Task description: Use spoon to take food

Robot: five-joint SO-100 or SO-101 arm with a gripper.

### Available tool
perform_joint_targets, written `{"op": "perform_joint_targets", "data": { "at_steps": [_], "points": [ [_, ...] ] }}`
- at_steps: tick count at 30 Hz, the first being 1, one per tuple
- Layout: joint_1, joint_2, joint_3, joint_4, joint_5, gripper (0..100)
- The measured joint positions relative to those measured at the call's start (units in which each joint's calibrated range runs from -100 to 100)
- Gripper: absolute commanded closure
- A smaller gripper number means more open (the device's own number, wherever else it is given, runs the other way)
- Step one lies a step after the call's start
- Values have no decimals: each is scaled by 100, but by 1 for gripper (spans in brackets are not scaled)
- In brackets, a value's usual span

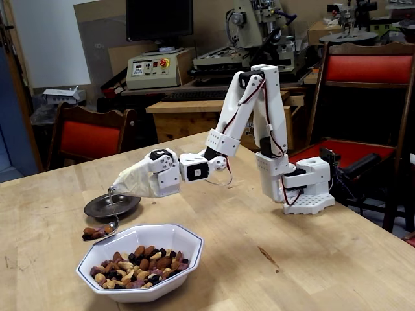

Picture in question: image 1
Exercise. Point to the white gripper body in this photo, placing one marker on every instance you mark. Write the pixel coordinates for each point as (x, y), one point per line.
(166, 181)

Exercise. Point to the white octagonal bowl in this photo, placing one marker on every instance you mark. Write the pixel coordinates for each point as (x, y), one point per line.
(181, 236)

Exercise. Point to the bent metal spoon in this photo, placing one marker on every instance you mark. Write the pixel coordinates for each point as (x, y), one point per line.
(114, 209)

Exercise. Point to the scooped nuts and raisins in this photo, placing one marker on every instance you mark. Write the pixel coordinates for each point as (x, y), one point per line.
(95, 232)

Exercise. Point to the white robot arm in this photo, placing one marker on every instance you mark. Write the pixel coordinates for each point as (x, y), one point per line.
(313, 175)

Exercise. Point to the beige masking tape wrap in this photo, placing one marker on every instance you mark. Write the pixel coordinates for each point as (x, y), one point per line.
(133, 181)

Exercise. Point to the wooden workbench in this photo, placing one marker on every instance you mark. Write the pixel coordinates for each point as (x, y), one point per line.
(181, 124)

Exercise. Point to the small dark metal plate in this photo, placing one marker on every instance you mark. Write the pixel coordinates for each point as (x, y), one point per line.
(97, 207)

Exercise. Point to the mixed nuts and raisins pile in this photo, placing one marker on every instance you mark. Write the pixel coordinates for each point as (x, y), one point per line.
(142, 262)

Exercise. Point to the small wooden chair red cushion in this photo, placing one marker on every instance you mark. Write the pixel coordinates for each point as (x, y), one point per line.
(90, 137)

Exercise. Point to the black keyboard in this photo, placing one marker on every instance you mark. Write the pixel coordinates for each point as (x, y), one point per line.
(194, 95)

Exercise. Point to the dark machine bench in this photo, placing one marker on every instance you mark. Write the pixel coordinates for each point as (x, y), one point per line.
(152, 92)

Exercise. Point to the beige control box red button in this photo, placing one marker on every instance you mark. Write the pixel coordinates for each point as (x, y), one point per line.
(146, 77)

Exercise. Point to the red and black case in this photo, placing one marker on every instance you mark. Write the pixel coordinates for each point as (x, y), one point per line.
(111, 85)

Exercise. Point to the small white paper box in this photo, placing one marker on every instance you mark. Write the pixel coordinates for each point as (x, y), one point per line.
(60, 95)

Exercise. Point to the grey transparent sheet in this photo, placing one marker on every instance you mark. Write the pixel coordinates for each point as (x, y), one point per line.
(100, 48)

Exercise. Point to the black computer monitor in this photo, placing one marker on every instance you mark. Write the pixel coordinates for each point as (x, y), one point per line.
(159, 19)

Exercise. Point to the dark controller circuit board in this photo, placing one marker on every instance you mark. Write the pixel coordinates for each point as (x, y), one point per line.
(330, 157)

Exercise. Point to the blue door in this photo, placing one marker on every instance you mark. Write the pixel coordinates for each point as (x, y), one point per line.
(13, 129)

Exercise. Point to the beige milling machine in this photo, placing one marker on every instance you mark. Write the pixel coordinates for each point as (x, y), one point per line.
(246, 26)

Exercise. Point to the white board panel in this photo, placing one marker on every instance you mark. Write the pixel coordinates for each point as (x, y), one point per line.
(48, 42)

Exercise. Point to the brown cardboard box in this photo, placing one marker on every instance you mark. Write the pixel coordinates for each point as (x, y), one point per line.
(319, 32)

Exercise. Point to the tall wooden chair red cushion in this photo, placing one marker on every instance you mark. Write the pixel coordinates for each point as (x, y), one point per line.
(366, 69)

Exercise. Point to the round black turntable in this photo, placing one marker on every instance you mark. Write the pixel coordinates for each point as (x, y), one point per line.
(350, 37)

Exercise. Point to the black device with white parts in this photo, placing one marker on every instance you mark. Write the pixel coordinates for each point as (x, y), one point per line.
(345, 13)

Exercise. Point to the red object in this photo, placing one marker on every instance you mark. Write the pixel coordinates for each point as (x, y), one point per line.
(411, 241)

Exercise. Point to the green box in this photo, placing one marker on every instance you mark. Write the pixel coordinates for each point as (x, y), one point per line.
(390, 34)

